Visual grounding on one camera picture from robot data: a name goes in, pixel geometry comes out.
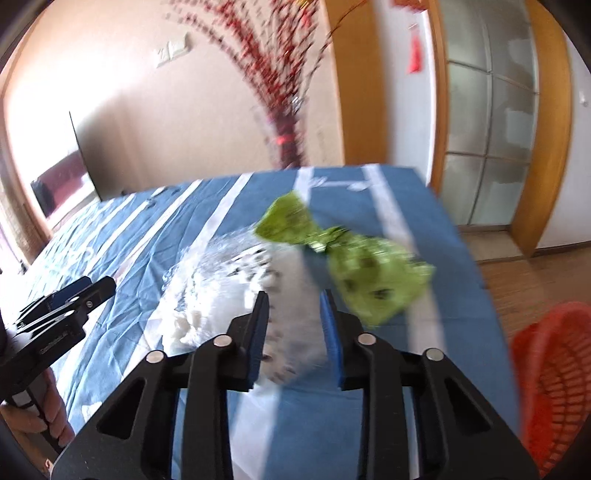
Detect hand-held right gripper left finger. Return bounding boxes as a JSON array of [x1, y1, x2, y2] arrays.
[[53, 291, 271, 480]]

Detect green plastic bag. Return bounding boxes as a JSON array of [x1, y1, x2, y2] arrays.
[[255, 193, 437, 328]]

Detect wooden door frame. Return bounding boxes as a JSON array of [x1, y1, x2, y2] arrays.
[[427, 0, 573, 257]]

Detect blue white striped tablecloth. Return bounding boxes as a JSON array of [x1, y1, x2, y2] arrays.
[[28, 164, 527, 480]]

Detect black flat television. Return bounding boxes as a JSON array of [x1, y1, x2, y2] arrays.
[[30, 111, 101, 217]]

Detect red berry branches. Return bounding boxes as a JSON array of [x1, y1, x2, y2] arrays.
[[161, 0, 352, 167]]

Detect printed clear plastic bag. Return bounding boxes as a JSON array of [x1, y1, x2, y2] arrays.
[[159, 231, 324, 388]]

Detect wooden door frame post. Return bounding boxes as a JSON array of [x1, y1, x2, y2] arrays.
[[323, 0, 386, 166]]

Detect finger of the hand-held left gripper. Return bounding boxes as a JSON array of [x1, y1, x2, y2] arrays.
[[16, 277, 93, 320], [16, 276, 117, 331]]

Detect clear glass vase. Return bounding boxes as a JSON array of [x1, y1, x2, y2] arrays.
[[263, 99, 310, 169]]

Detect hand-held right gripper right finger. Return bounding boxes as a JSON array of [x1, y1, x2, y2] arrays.
[[320, 289, 541, 480]]

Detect frosted glass door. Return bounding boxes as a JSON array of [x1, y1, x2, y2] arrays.
[[441, 0, 539, 227]]

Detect white plastic wastebasket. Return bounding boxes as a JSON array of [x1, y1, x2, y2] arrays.
[[512, 302, 591, 478]]

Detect person's left hand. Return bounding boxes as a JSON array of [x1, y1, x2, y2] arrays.
[[0, 369, 75, 448]]

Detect red knot ornament with tassel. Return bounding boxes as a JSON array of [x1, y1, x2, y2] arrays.
[[390, 0, 428, 75]]

